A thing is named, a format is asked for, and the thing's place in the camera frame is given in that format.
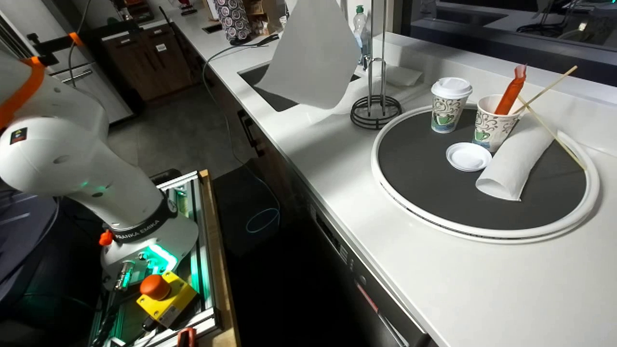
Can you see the black under-counter appliance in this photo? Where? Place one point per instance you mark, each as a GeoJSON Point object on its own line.
{"type": "Point", "coordinates": [360, 291]}

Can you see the black white patterned container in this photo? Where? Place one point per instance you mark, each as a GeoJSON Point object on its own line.
{"type": "Point", "coordinates": [232, 21]}

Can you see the aluminium robot cart wooden edge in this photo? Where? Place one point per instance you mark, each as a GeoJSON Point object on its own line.
{"type": "Point", "coordinates": [213, 258]}

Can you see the open printed paper cup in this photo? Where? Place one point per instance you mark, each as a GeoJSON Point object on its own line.
{"type": "Point", "coordinates": [493, 132]}

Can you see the round black tray white rim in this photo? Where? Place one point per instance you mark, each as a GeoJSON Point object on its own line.
{"type": "Point", "coordinates": [425, 181]}

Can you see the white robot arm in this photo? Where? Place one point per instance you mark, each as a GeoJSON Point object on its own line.
{"type": "Point", "coordinates": [70, 167]}

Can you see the yellow emergency stop box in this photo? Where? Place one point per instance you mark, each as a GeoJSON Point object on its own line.
{"type": "Point", "coordinates": [169, 302]}

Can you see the dark inset counter sink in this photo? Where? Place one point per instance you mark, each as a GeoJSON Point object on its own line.
{"type": "Point", "coordinates": [267, 90]}

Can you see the white floor cabinet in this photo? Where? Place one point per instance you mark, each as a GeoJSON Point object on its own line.
{"type": "Point", "coordinates": [97, 84]}

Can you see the clear bottle green cap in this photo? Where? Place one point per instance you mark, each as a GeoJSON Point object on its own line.
{"type": "Point", "coordinates": [361, 26]}

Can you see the white paper towel sheet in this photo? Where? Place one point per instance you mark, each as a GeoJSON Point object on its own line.
{"type": "Point", "coordinates": [311, 51]}

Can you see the white lidded paper cup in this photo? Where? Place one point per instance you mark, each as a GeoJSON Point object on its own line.
{"type": "Point", "coordinates": [448, 107]}

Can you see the thin wooden chopstick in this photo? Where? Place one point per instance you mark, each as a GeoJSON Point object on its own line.
{"type": "Point", "coordinates": [552, 84]}
{"type": "Point", "coordinates": [560, 140]}

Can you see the brown wooden cabinet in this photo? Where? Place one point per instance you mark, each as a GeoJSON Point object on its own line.
{"type": "Point", "coordinates": [151, 61]}

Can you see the curled white paper towel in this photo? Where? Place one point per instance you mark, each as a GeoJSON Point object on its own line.
{"type": "Point", "coordinates": [514, 165]}

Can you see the orange plastic utensil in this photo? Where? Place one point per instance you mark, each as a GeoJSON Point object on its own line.
{"type": "Point", "coordinates": [512, 90]}

